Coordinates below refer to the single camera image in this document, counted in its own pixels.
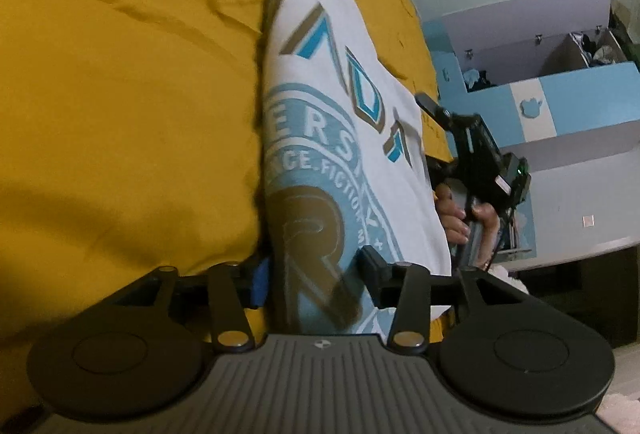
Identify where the mustard yellow quilted bedspread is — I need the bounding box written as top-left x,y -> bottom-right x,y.
0,0 -> 454,415

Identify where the person's right hand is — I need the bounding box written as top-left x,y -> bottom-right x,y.
435,183 -> 500,269

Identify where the white Nevada sweatshirt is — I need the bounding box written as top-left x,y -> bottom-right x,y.
262,0 -> 451,336

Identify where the blue white storage cabinet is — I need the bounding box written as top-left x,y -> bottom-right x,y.
423,0 -> 639,270

